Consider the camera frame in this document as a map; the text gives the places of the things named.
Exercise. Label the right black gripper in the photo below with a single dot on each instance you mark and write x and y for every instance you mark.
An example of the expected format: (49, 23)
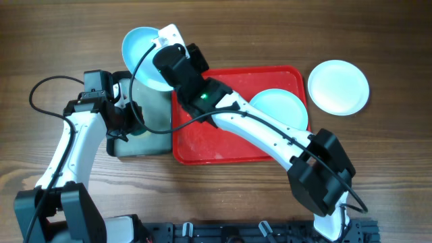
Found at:
(175, 57)

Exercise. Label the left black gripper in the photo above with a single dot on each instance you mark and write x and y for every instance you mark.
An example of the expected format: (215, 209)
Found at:
(119, 131)

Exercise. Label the light blue plate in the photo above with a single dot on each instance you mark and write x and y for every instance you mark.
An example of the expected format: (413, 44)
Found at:
(135, 44)

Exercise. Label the white plate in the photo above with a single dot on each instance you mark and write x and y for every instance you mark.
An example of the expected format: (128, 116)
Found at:
(338, 87)

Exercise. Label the green yellow sponge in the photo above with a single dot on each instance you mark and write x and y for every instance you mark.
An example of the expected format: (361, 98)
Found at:
(140, 134)

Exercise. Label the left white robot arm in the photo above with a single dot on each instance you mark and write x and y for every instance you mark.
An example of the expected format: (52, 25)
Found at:
(59, 208)

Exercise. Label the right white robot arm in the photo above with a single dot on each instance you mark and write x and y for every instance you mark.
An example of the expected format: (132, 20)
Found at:
(318, 168)

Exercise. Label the dark grey metal tray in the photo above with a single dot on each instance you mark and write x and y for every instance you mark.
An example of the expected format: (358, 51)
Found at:
(156, 111)

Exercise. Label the red plastic tray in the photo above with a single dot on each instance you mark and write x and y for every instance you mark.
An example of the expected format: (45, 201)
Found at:
(202, 143)

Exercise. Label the light green plate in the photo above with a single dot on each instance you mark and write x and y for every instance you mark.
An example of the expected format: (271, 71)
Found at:
(283, 106)

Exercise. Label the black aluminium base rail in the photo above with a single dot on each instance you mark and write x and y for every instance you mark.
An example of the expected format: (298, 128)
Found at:
(357, 231)

